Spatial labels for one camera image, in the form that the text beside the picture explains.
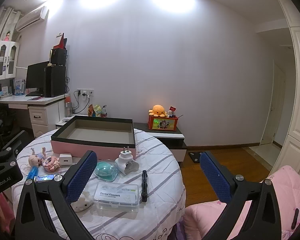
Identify blue tube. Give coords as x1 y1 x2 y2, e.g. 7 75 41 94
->
26 166 38 180

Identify small baby doll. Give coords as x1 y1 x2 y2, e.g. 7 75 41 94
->
28 147 46 167

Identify white small toy figure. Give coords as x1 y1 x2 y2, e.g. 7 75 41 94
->
71 191 94 212

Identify white square charger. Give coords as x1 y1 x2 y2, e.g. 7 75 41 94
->
59 153 73 166

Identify clear dental flossers box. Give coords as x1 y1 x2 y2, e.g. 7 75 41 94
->
93 181 140 213

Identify teal brush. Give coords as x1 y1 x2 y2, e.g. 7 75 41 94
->
94 160 119 182

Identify white plug adapter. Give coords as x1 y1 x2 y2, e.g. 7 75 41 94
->
115 147 139 175

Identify black hair clip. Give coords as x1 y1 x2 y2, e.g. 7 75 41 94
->
141 170 148 203

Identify pink scrunchie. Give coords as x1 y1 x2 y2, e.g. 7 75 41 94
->
42 155 61 172

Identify pink quilt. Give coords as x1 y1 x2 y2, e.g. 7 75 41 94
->
183 165 300 239

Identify white desk with drawers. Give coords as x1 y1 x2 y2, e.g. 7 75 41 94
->
0 94 70 138

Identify black bathroom scale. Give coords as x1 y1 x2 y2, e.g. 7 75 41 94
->
188 152 204 164

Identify black computer monitor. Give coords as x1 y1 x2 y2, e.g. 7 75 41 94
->
25 61 49 96

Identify pink black storage box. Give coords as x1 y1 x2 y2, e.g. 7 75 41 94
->
51 115 136 160

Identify colourful snack bags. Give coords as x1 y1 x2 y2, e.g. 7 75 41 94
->
88 104 108 118

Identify white glass-door cabinet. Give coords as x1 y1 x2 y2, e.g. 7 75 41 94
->
0 41 20 80

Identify black white low cabinet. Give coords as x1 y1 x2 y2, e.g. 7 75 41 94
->
55 114 188 163

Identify small black box on top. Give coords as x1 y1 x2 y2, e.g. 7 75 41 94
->
50 48 67 66

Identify red cartoon storage box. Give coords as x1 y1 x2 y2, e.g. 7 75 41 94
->
148 116 178 131

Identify beige curtain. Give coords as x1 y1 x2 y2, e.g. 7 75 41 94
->
0 6 21 41

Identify orange octopus plush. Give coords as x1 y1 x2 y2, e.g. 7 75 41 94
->
148 105 168 118

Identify white air conditioner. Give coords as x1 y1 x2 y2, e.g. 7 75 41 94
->
15 6 49 32

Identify white wall power strip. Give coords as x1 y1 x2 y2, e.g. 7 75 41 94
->
77 88 94 96

